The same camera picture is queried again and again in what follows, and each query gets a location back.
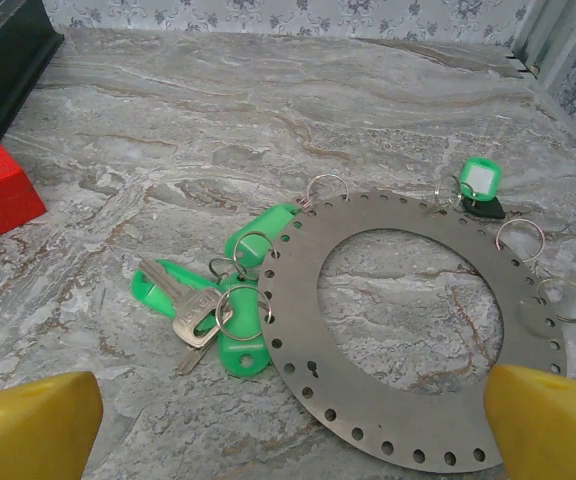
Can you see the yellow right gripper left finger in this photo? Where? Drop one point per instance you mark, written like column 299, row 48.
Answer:
column 28, row 435

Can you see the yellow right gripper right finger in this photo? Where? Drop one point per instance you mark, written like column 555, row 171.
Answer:
column 553, row 435

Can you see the black headed key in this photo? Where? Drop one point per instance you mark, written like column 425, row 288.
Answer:
column 488, row 210

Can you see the black checkerboard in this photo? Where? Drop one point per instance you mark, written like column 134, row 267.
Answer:
column 3, row 60

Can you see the aluminium frame post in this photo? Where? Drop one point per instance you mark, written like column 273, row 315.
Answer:
column 550, row 30

